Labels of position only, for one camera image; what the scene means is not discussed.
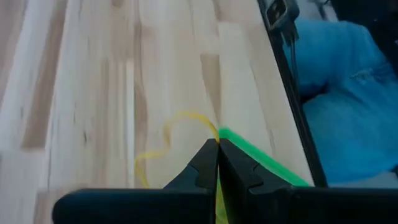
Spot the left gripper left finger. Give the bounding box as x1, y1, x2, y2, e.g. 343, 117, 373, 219
52, 138, 220, 224

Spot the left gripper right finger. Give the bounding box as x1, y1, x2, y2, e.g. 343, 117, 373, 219
218, 138, 398, 224

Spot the yellow rubber band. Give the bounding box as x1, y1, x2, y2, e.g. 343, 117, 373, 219
134, 111, 221, 189

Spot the green plastic basket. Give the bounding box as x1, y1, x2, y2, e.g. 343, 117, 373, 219
215, 126, 310, 224

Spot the black camera cable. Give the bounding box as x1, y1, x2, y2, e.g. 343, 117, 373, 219
287, 27, 301, 94

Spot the black silver-rimmed depth camera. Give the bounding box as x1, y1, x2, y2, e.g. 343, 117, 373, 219
266, 0, 301, 32

